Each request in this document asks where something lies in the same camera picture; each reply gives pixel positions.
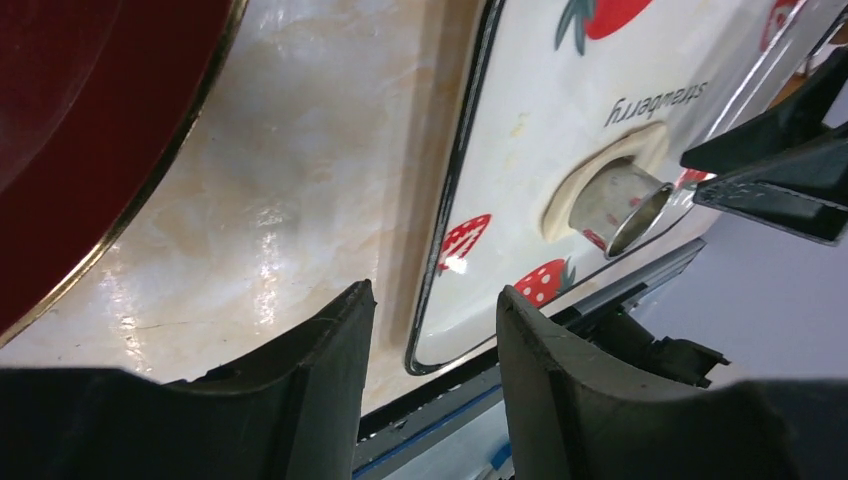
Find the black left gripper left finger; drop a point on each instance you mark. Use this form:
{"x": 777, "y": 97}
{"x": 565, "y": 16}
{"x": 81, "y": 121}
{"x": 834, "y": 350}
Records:
{"x": 289, "y": 409}

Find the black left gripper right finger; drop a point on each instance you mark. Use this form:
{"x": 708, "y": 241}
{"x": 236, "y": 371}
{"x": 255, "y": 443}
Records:
{"x": 576, "y": 412}

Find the white dough lump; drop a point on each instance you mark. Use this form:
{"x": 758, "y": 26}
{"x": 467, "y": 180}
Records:
{"x": 613, "y": 197}

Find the white strawberry print tray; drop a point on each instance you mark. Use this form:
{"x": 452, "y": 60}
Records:
{"x": 551, "y": 84}

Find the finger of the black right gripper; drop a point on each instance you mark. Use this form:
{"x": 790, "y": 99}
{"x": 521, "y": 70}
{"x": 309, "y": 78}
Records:
{"x": 801, "y": 191}
{"x": 795, "y": 120}

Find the wooden dough roller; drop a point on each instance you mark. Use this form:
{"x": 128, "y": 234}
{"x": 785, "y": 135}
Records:
{"x": 812, "y": 63}

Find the dark red round plate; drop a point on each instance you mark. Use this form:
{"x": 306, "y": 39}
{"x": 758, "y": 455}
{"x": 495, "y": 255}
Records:
{"x": 97, "y": 99}

